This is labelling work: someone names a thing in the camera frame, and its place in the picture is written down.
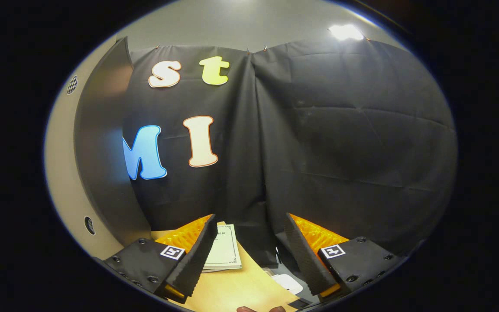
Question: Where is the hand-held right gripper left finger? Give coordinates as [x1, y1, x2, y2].
[102, 214, 218, 304]

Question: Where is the pale green book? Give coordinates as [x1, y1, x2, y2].
[202, 223, 242, 273]

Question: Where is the beige cabinet door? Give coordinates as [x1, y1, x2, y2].
[44, 41, 124, 260]

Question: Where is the black backdrop cloth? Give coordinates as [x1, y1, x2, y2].
[122, 39, 458, 267]

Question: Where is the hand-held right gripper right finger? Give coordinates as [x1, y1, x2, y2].
[284, 212, 402, 304]

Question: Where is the ceiling light panel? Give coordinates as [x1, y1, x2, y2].
[328, 24, 365, 42]

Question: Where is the white flat device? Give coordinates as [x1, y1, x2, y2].
[271, 273, 304, 295]

